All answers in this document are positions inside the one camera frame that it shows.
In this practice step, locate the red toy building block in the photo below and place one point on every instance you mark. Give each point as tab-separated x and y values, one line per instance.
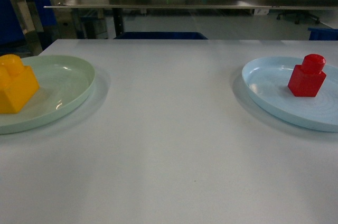
308	77

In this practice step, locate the yellow toy building block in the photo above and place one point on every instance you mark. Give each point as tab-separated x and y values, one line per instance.
18	84

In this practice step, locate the light blue round plate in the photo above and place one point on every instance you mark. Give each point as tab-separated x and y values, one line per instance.
266	81

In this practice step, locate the light green round plate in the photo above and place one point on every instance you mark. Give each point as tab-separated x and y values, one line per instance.
65	83

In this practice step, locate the black office chair base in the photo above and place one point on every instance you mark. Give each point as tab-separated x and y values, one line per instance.
299	14

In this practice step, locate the blue bin at right edge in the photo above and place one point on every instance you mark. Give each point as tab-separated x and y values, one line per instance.
321	34

